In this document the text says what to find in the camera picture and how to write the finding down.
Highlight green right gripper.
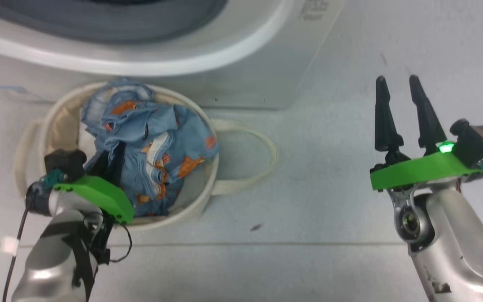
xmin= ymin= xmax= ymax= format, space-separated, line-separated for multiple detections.
xmin=370 ymin=75 xmax=483 ymax=191

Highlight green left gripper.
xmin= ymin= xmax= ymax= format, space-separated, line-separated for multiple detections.
xmin=53 ymin=141 xmax=135 ymax=224

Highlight blue printed clothes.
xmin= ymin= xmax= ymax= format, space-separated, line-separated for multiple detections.
xmin=81 ymin=78 xmax=219 ymax=217

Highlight cream fabric laundry basket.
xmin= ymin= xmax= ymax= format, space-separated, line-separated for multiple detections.
xmin=14 ymin=81 xmax=278 ymax=231

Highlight white washing machine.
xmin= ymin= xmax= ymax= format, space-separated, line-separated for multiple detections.
xmin=0 ymin=0 xmax=345 ymax=110

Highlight left cable with teal plug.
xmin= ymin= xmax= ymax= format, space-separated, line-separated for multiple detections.
xmin=0 ymin=169 xmax=65 ymax=302

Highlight thin black left gripper wire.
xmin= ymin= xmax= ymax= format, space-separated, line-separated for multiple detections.
xmin=109 ymin=224 xmax=133 ymax=263

